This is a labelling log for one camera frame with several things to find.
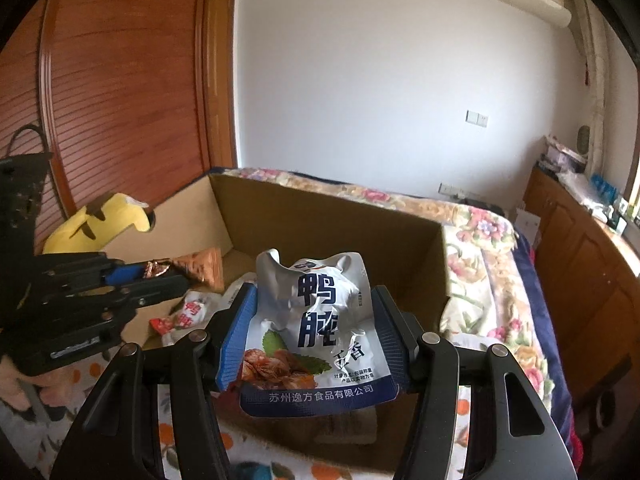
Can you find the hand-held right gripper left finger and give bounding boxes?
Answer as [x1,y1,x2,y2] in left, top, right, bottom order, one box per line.
[50,282,258,480]

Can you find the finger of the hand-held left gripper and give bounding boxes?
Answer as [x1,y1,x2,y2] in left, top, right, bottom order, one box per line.
[35,252,152,292]
[45,272,191,333]

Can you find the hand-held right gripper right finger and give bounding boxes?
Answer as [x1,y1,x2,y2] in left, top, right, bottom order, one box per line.
[369,285,578,480]

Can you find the shiny orange snack packet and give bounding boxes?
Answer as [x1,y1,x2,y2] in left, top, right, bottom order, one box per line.
[142,258,173,279]

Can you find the white red-print snack packet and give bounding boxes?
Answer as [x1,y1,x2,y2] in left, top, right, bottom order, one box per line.
[160,290,221,346]

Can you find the brown triangular snack packet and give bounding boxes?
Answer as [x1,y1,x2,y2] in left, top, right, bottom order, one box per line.
[172,247,226,292]

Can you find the white and blue snack packet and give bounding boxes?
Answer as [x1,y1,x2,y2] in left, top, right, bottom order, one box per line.
[239,248,401,418]

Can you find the brown cardboard box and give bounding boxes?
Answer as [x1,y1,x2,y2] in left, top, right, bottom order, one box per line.
[100,169,453,476]

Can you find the yellow plush toy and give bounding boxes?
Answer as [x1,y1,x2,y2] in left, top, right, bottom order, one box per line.
[42,192,157,256]

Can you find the orange-print white bedsheet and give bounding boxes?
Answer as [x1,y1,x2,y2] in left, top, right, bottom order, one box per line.
[0,355,401,480]

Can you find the floral quilt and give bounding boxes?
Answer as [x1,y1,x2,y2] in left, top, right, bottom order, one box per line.
[220,167,556,411]

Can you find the teal snack packet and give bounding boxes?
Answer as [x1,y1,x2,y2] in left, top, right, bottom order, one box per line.
[234,464,297,480]

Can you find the dark blue blanket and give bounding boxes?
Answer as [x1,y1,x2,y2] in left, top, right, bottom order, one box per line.
[515,232,586,471]

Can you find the wooden wardrobe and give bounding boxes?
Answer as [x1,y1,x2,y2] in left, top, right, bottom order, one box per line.
[0,0,238,261]

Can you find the wooden window cabinet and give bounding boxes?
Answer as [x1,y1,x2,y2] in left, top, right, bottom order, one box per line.
[522,167,640,441]

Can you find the white plastic bag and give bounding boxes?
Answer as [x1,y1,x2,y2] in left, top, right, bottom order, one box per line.
[557,167,608,211]

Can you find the stack of boxes and papers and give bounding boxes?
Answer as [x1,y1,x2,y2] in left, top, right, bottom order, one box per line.
[540,134,588,173]

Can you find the small blue boxes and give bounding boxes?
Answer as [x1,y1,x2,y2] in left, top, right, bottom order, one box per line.
[590,174,621,206]

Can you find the patterned curtain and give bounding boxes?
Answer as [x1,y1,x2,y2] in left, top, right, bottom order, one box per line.
[570,0,613,171]

